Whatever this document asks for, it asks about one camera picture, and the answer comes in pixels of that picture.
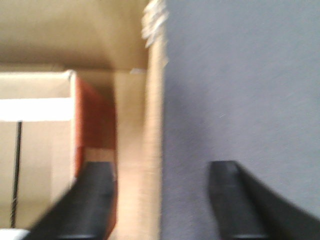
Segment small red-sided cardboard box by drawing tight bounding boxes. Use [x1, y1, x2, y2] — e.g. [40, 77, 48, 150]
[0, 70, 118, 240]

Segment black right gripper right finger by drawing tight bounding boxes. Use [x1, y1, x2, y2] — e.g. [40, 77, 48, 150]
[208, 160, 320, 240]

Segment large brown cardboard box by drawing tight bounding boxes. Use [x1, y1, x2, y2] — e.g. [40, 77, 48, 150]
[0, 0, 169, 240]

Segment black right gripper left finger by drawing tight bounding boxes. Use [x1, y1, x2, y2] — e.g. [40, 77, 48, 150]
[26, 162, 114, 240]

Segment dark blue fabric mat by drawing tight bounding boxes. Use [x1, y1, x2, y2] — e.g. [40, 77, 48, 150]
[160, 0, 320, 240]

